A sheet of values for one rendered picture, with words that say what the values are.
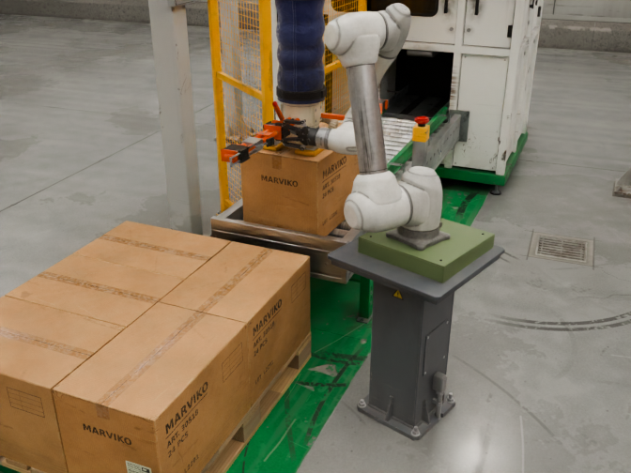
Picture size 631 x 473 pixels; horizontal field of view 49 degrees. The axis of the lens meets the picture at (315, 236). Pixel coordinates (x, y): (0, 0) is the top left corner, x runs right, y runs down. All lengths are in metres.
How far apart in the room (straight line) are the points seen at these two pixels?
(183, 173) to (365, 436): 2.05
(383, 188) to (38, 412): 1.39
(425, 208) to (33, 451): 1.63
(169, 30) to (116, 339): 1.99
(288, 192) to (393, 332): 0.83
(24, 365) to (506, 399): 1.97
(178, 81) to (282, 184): 1.18
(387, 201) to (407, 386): 0.83
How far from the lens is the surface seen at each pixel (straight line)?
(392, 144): 4.66
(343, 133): 2.88
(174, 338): 2.59
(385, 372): 2.92
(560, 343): 3.68
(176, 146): 4.23
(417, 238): 2.60
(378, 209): 2.42
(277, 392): 3.14
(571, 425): 3.19
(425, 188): 2.53
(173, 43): 4.06
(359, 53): 2.42
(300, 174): 3.11
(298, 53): 3.10
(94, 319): 2.78
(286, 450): 2.89
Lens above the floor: 1.96
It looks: 25 degrees down
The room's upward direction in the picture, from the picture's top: straight up
